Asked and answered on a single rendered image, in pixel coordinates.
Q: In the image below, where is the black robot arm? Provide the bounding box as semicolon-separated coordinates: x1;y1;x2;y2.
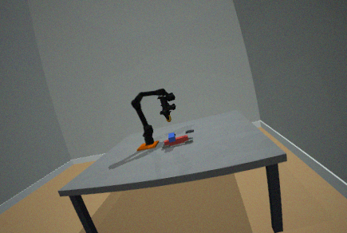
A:
132;89;176;146

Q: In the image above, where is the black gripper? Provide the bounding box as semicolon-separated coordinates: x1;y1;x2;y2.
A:
160;102;172;120

